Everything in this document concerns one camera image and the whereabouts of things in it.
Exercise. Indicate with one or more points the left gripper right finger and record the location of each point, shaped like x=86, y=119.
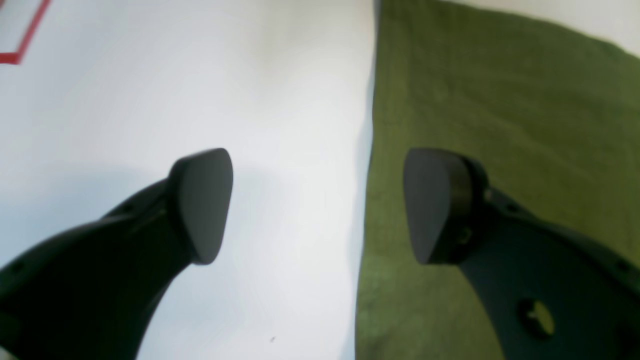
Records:
x=550, y=293

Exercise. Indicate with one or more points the olive green T-shirt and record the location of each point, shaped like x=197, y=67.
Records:
x=552, y=114

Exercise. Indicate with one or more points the red triangle warning sticker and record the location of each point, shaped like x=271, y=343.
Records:
x=19, y=21

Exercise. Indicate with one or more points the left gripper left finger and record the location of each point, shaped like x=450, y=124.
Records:
x=90, y=292

